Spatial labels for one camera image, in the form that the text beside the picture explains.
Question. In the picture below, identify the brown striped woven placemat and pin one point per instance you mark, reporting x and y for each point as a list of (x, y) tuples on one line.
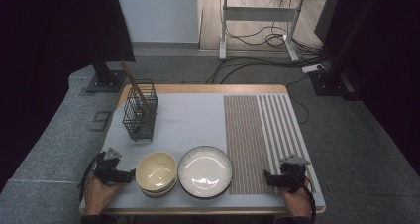
[(244, 134)]

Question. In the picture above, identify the floor socket cover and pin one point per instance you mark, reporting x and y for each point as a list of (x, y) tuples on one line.
[(100, 116)]

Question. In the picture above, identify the person's right hand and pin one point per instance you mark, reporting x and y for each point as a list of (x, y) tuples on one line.
[(298, 204)]

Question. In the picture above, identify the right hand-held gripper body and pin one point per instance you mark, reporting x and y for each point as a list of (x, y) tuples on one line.
[(292, 177)]

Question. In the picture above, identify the black curtain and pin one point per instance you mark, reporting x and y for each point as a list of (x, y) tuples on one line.
[(49, 35), (396, 52)]

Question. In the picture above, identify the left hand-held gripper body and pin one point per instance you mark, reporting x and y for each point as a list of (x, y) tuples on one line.
[(107, 171)]

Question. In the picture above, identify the white power strip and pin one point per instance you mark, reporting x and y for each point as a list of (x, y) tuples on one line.
[(312, 68)]

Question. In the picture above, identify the black metal stand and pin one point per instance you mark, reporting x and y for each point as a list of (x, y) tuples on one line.
[(325, 85), (105, 80)]

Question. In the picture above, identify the white standing desk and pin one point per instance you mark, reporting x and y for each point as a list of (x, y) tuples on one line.
[(261, 14)]

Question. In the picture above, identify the person's left hand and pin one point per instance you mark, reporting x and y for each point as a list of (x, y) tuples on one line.
[(97, 197)]

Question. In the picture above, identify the brown wooden chopstick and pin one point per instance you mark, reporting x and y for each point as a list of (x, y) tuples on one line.
[(133, 78), (130, 79)]

